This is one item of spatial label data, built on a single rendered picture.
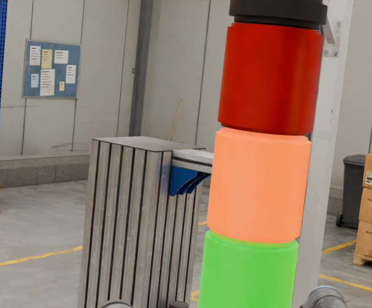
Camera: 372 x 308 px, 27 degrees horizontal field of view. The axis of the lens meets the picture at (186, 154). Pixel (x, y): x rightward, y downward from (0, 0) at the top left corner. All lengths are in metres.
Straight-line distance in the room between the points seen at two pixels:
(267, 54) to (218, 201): 0.08
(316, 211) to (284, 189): 4.86
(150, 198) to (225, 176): 1.78
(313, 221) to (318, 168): 0.36
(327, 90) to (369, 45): 7.11
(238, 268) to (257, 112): 0.08
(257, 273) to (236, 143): 0.07
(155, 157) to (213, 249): 1.75
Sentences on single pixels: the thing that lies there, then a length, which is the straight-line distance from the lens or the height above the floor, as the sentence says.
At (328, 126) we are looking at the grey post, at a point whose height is 1.92.
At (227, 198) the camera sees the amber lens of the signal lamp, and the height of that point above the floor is 2.24.
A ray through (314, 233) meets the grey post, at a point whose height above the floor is 1.19.
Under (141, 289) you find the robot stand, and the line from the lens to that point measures 2.23.
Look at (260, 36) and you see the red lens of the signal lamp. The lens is 0.38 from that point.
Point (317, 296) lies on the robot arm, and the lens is 2.60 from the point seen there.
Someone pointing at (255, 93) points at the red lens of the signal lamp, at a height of 2.29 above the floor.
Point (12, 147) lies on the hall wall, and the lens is 12.17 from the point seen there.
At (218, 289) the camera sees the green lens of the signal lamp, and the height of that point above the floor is 2.19.
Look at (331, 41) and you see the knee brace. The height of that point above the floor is 2.48.
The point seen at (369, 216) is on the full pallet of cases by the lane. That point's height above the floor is 0.62.
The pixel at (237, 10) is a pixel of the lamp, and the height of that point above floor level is 2.33.
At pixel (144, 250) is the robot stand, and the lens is 2.20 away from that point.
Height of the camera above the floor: 2.31
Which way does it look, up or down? 7 degrees down
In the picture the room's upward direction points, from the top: 6 degrees clockwise
